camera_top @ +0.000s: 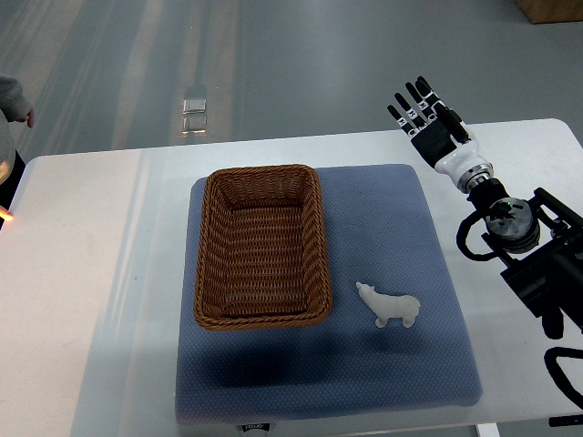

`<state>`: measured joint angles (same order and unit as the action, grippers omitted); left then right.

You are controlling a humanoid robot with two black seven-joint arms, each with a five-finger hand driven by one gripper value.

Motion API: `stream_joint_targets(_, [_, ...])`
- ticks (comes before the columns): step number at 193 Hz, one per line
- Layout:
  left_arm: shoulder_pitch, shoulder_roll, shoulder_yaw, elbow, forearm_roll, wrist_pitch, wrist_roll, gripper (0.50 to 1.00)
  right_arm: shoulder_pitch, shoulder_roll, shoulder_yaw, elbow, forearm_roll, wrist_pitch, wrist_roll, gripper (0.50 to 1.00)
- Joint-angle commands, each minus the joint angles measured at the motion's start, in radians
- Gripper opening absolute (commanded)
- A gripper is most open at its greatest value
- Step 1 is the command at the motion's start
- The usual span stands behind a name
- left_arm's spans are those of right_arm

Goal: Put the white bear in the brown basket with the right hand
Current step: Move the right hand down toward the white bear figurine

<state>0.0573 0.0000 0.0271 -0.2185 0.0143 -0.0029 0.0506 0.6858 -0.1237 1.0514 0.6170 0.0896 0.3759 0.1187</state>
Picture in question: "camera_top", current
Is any cardboard box corner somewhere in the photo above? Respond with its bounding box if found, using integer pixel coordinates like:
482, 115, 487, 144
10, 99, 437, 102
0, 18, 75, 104
515, 0, 582, 25

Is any metal floor outlet plate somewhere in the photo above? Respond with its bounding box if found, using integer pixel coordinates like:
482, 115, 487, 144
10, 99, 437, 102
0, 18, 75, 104
182, 97, 207, 135

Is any white bear figurine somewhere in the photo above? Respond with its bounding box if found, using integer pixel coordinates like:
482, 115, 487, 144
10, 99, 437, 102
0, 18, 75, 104
355, 281, 421, 329

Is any person in grey sleeve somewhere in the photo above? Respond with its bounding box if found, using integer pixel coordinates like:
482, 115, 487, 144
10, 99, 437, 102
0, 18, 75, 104
1, 74, 35, 224

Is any blue cushion mat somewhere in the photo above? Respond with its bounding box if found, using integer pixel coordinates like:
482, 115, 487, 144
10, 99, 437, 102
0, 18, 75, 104
175, 164, 482, 425

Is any brown wicker basket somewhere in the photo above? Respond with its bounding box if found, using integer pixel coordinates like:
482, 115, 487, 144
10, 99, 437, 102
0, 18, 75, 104
193, 164, 332, 331

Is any black label tag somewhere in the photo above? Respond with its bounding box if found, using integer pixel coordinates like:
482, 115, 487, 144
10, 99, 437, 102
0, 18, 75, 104
241, 423, 271, 434

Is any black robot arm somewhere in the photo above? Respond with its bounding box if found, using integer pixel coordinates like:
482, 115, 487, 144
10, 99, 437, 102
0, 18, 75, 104
455, 177, 582, 340

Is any black table control panel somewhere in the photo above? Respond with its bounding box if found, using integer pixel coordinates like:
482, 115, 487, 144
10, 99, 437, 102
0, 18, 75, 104
548, 414, 583, 428

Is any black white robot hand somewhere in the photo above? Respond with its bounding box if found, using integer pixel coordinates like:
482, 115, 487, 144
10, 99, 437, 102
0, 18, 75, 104
387, 76, 494, 194

